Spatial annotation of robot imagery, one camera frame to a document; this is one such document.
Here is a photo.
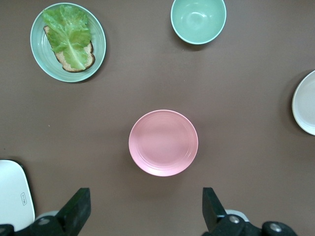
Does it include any white rectangular tray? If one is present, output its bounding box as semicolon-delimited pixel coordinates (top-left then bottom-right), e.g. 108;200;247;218
0;159;35;232

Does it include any pink plate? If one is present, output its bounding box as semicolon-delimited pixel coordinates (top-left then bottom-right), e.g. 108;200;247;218
128;109;199;177

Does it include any toasted bread slice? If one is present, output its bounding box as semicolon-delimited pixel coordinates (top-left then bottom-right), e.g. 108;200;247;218
43;25;96;73

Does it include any green lettuce leaf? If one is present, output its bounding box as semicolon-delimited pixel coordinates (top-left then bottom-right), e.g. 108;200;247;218
41;4;92;70

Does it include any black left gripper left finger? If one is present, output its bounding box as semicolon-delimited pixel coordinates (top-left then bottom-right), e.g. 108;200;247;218
0;187;92;236

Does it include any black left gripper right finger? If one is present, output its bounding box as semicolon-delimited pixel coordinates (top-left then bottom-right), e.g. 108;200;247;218
201;187;300;236

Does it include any green bowl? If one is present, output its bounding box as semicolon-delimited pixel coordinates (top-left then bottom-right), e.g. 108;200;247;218
170;0;227;45

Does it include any beige plate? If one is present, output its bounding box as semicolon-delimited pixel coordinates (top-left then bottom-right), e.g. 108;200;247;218
291;70;315;136

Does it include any green plate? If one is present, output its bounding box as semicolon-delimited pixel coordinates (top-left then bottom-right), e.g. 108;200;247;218
30;2;107;83

